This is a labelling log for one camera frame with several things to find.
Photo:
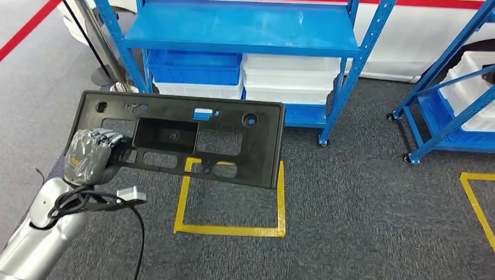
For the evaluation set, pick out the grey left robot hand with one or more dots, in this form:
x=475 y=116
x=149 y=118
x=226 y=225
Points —
x=87 y=158

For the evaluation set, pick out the black plastic plate frame part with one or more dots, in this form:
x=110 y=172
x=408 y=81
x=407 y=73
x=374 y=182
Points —
x=263 y=154

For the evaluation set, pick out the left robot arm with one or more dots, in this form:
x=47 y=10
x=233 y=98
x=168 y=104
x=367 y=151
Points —
x=38 y=239

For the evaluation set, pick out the blue metal shelf rack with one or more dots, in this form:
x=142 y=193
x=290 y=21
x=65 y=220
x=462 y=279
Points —
x=239 y=31
x=444 y=132

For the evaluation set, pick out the black pole stand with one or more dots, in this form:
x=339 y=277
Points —
x=102 y=77

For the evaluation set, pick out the red barrier belt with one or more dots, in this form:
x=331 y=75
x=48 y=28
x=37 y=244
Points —
x=23 y=36

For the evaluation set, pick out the white car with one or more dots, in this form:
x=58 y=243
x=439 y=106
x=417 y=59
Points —
x=406 y=46

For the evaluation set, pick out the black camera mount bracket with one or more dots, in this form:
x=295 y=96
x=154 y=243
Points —
x=108 y=206

